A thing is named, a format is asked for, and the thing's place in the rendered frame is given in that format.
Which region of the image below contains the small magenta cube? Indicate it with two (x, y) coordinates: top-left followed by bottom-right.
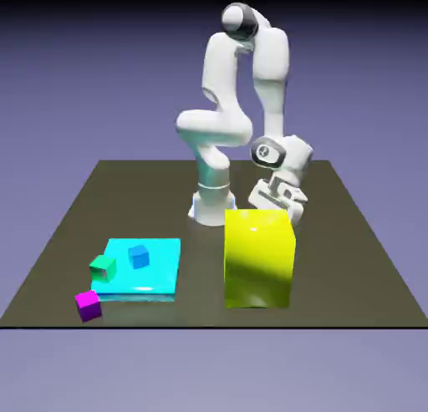
(74, 289), (103, 323)

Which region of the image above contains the small green cube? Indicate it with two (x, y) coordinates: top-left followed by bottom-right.
(89, 254), (117, 284)

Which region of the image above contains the small blue cube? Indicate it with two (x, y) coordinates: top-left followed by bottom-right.
(127, 245), (150, 270)

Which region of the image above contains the large cyan box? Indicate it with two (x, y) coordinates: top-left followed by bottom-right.
(90, 237), (182, 303)

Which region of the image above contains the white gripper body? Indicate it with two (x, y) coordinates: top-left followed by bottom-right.
(247, 179), (308, 226)

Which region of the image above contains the large yellow box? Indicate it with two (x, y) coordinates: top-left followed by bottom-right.
(224, 208), (297, 309)

